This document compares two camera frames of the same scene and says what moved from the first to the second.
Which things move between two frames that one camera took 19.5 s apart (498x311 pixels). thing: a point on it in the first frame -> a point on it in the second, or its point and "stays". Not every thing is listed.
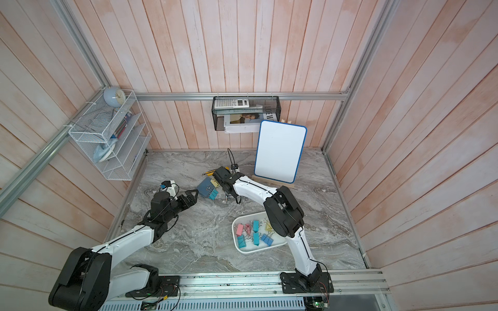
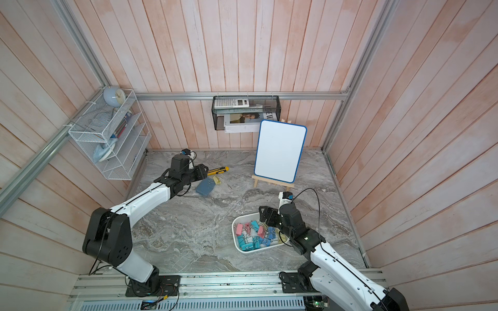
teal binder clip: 241,241 stays
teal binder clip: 213,194 -> 256,242
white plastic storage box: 255,233 stays
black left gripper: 187,205 -> 201,173
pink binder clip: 239,230 stays
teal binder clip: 256,225 stays
